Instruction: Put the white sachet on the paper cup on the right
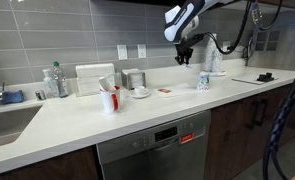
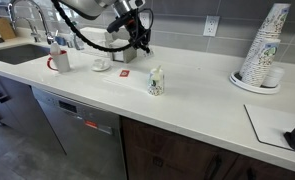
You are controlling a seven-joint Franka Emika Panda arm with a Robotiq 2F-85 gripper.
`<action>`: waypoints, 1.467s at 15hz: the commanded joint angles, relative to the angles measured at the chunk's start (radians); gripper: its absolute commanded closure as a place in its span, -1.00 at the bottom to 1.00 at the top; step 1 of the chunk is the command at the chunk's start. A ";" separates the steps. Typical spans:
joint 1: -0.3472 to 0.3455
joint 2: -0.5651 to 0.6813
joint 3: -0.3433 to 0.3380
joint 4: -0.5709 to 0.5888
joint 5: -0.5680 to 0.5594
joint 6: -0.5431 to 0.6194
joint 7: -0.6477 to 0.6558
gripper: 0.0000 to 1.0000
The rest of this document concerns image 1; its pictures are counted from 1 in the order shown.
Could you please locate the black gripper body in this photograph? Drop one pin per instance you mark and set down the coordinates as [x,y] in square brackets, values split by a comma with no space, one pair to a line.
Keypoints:
[188,45]

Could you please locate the printed paper cup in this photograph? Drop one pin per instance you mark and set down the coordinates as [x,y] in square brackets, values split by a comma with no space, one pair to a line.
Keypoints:
[203,82]

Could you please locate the red sachet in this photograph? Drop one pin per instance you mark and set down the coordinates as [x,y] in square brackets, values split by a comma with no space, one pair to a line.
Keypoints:
[163,90]

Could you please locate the small white espresso cup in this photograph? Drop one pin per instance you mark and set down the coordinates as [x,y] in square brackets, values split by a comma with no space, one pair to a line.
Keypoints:
[141,90]

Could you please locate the small metal cup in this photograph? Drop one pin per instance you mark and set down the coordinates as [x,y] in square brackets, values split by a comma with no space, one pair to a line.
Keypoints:
[40,95]

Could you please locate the tall stack of paper cups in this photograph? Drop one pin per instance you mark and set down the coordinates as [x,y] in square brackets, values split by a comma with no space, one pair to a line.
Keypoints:
[210,61]

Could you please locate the white round tray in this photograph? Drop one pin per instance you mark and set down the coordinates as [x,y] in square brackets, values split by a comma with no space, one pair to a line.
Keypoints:
[217,73]

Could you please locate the cream plastic spoon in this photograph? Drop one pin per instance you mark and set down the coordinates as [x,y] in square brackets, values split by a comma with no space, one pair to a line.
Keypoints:
[178,94]

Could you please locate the metal napkin holder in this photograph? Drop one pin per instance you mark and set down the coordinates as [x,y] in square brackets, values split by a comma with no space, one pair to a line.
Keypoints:
[133,80]

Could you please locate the white saucer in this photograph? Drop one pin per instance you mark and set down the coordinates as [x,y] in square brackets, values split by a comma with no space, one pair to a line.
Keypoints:
[139,95]

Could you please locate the white flat board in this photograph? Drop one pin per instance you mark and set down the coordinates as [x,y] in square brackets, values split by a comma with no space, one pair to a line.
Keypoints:
[247,80]

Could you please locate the white rolled item in mug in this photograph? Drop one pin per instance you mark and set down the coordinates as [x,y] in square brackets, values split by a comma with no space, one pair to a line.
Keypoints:
[106,84]

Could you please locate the small black block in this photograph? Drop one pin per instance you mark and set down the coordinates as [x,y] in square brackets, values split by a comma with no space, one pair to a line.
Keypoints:
[265,77]

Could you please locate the stack of white paper towels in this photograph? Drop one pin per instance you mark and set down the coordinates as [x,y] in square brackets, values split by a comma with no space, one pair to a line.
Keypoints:
[93,78]

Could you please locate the stainless steel dishwasher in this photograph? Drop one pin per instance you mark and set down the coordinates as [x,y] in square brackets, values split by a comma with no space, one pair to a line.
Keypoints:
[153,150]

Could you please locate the clear bottle with green cap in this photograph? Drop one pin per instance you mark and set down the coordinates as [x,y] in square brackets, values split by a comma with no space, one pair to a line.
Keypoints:
[61,83]

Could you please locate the clear soap dispenser bottle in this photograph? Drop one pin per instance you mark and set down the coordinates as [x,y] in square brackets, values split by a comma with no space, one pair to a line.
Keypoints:
[49,85]

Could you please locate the dark wood sink cabinet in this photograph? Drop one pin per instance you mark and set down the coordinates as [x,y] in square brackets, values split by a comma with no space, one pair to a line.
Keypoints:
[53,168]

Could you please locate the blue sponge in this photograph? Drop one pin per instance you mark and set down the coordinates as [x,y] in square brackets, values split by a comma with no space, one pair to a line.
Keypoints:
[12,97]

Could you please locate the steel sink basin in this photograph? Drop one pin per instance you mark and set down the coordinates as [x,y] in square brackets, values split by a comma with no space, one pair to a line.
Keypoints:
[7,126]

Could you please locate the white wall outlet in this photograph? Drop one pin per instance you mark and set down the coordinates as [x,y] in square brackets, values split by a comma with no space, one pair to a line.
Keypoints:
[141,51]
[225,45]

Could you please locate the white wall switch plate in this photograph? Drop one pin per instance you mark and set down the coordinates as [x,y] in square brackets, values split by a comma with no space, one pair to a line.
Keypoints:
[122,52]

